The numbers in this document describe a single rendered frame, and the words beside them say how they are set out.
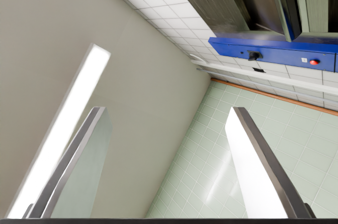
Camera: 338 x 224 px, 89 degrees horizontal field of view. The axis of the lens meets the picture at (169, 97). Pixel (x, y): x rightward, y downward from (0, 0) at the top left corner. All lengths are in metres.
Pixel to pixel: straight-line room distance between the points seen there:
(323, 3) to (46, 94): 1.22
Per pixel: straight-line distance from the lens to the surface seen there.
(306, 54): 0.87
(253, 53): 0.95
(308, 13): 0.72
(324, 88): 1.20
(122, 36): 1.22
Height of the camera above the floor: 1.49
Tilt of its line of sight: 46 degrees up
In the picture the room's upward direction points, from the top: 64 degrees counter-clockwise
